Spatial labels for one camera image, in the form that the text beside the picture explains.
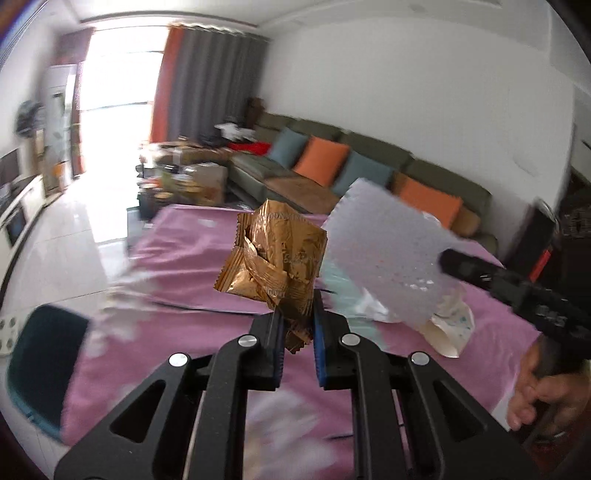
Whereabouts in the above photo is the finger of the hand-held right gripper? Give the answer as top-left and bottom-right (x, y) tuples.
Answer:
(438, 248), (532, 309)

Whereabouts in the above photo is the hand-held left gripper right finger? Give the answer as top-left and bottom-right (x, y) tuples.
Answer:
(312, 291), (539, 480)

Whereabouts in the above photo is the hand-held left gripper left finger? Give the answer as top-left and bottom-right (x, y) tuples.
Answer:
(54, 310), (284, 480)

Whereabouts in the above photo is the green printed plastic bag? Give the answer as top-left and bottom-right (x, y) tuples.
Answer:
(318, 261), (400, 352)

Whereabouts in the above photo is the gold foil wrapper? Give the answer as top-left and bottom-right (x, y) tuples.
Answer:
(213, 199), (328, 355)

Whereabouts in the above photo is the teal trash bin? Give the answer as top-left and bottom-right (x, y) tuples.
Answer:
(7, 305), (90, 441)

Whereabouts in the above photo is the person's right hand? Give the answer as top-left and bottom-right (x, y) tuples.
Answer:
(505, 337), (591, 432)

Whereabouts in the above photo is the white printed paper bag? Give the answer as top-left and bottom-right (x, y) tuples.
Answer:
(418, 281), (476, 359)

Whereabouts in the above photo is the orange cushion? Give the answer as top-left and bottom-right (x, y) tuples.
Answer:
(293, 136), (351, 188)
(398, 178), (464, 229)

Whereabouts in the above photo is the pink printed blanket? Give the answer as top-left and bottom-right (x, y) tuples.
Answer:
(60, 203), (541, 480)

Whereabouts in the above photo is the brown sofa mat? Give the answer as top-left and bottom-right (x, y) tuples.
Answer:
(265, 175), (343, 215)

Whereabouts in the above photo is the teal cushion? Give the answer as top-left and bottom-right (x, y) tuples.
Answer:
(331, 151), (394, 197)
(268, 127), (309, 169)

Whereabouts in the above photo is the cardboard box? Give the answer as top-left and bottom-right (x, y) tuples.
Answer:
(185, 164), (228, 208)

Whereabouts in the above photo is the green sofa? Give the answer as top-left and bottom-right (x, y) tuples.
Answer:
(228, 111), (499, 254)

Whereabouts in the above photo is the red cloth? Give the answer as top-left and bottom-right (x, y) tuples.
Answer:
(226, 141), (271, 158)

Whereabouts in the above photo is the glass coffee table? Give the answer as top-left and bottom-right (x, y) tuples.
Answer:
(126, 138), (232, 220)

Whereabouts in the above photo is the grey curtain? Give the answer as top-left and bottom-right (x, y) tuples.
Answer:
(171, 28), (271, 145)

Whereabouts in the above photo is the orange curtain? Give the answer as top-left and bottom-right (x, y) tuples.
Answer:
(150, 25), (185, 145)

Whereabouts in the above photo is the white tv cabinet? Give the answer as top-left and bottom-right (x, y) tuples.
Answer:
(0, 175), (45, 278)

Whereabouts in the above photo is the white standing air conditioner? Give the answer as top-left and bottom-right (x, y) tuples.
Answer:
(43, 65), (78, 195)

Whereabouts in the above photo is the black monitor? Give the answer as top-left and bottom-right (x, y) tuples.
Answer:
(0, 150), (21, 186)

